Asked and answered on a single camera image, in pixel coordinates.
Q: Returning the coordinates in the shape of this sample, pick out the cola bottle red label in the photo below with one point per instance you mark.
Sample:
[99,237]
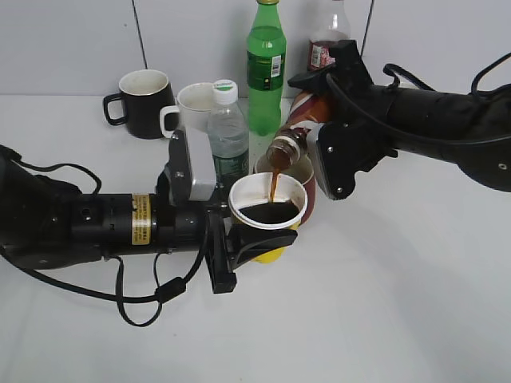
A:
[330,25]

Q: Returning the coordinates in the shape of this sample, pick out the yellow paper cup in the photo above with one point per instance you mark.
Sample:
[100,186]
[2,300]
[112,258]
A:
[264,202]

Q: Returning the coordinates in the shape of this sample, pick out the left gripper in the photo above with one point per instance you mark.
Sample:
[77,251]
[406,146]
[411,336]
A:
[185,225]

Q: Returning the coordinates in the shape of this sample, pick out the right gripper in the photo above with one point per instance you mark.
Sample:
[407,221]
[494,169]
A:
[358,104]

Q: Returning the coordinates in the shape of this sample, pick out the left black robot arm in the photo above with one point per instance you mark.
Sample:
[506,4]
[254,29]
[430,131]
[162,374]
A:
[48,224]

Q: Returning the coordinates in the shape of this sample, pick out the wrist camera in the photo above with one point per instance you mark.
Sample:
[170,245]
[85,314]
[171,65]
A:
[191,163]
[339,150]

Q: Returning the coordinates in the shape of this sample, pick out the green soda bottle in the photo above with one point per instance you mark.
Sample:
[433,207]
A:
[266,57]

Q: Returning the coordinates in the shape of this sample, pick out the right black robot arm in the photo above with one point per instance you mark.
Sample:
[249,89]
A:
[470,130]

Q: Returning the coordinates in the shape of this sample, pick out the brown Nescafe coffee bottle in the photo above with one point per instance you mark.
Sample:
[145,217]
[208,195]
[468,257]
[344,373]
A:
[308,112]

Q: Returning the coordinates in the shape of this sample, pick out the red ceramic mug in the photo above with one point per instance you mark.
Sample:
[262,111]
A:
[302,171]

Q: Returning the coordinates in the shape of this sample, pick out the white ceramic mug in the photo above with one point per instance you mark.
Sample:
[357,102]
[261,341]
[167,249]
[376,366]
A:
[194,104]

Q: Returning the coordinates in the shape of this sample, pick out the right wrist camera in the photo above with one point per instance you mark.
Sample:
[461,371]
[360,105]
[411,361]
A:
[339,150]

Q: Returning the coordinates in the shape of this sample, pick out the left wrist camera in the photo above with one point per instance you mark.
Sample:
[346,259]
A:
[191,163]

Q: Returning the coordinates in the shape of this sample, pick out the black mug left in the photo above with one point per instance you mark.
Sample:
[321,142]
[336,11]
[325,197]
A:
[142,94]

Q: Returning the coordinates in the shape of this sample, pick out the clear water bottle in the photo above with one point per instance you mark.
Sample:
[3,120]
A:
[228,134]

